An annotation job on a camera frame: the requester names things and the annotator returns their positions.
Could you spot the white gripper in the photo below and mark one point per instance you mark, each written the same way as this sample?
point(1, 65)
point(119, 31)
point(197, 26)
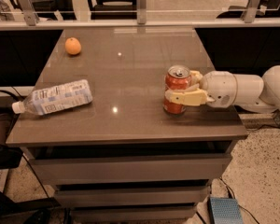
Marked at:
point(219, 88)

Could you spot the red coke can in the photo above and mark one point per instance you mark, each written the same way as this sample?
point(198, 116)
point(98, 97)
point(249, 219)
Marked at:
point(177, 78)

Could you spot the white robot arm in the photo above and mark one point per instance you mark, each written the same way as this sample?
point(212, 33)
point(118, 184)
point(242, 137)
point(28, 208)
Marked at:
point(254, 93)

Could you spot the grey drawer cabinet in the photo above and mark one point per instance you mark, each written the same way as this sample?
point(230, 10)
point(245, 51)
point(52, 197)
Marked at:
point(123, 157)

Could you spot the black office chair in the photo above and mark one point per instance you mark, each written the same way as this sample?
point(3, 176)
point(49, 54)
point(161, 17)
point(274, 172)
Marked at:
point(116, 9)

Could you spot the blue perforated box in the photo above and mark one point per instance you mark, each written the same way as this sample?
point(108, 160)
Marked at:
point(224, 211)

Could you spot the orange fruit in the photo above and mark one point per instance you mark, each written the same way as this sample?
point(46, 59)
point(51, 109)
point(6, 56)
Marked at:
point(72, 46)

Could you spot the clear plastic water bottle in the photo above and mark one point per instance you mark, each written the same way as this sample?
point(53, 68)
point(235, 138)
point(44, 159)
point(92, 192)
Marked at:
point(55, 99)

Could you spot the metal glass railing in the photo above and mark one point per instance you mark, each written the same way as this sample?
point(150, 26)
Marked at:
point(61, 14)

